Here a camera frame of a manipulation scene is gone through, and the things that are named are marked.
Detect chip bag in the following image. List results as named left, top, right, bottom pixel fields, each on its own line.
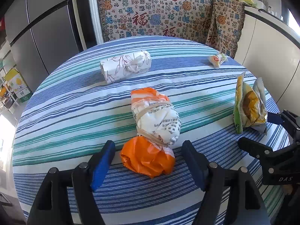
left=233, top=73, right=268, bottom=135

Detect orange white bag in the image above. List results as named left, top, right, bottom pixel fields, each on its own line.
left=120, top=87, right=181, bottom=178

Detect white green snack packet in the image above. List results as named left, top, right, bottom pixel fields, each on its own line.
left=208, top=53, right=228, bottom=69

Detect floral white paper package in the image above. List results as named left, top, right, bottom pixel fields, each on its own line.
left=100, top=51, right=152, bottom=84

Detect person's right hand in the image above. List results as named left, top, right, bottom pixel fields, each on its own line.
left=282, top=184, right=293, bottom=195

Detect cream lower cabinets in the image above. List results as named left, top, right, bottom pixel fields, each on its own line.
left=234, top=7, right=299, bottom=114

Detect blue striped tablecloth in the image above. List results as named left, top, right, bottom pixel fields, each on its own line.
left=12, top=36, right=284, bottom=224

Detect yellow green cardboard box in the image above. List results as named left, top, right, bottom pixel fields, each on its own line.
left=4, top=67, right=33, bottom=103

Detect grey multi-door refrigerator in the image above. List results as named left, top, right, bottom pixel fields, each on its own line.
left=4, top=0, right=83, bottom=92

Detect patterned fu character cloth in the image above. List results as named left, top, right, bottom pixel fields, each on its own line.
left=97, top=0, right=214, bottom=44

